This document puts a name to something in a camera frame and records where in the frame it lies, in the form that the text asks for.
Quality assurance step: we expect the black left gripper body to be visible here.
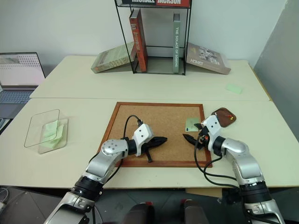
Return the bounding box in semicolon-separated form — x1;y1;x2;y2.
141;137;157;154

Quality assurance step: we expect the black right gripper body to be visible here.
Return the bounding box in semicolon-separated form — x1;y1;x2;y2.
198;126;210;147

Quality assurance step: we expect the single green sticky note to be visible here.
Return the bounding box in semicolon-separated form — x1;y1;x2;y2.
184;117;200;133

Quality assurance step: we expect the small brown tray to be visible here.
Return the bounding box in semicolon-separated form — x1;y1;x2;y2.
211;107;238;128

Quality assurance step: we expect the green sticky note pad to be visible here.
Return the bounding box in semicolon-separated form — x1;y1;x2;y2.
225;83;243;95

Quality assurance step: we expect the clear plastic box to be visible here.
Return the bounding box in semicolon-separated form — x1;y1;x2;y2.
23;109;69;155

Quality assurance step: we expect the wood-framed cork board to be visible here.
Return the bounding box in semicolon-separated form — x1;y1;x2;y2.
97;101;214;168

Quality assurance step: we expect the leaning grey Homes book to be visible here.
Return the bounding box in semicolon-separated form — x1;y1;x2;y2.
185;42;232;76

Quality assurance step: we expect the grey-green upright book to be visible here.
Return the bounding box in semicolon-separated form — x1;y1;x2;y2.
172;13;181;73

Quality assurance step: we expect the grey partition panel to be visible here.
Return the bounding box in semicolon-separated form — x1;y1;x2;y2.
253;6;299;187

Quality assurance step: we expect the leaning green cover book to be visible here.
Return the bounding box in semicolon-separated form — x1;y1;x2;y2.
91;41;139;74

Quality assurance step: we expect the pile of green notes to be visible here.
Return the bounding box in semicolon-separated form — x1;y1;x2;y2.
41;120;66;150

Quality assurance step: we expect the red upright book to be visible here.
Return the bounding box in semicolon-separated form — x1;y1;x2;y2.
128;8;149;73

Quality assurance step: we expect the black red Jackson book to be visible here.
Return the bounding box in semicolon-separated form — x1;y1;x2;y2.
121;0;191;7

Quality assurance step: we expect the open grey laptop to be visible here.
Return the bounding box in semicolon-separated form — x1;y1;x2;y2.
0;52;46;135

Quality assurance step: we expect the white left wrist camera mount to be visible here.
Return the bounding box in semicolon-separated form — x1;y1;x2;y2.
132;123;155;157

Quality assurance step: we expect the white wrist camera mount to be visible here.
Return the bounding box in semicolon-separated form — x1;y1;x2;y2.
132;123;155;157
200;114;221;153

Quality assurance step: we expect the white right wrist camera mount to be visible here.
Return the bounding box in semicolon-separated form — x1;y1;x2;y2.
200;114;221;153

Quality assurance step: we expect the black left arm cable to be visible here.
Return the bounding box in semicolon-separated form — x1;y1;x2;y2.
122;114;143;141

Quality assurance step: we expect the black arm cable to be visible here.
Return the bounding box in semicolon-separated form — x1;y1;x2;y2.
122;114;143;141
193;134;242;189

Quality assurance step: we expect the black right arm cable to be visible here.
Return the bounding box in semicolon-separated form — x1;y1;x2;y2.
193;134;242;189

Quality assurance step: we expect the black wire shelf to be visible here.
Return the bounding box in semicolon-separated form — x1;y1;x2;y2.
114;0;192;76

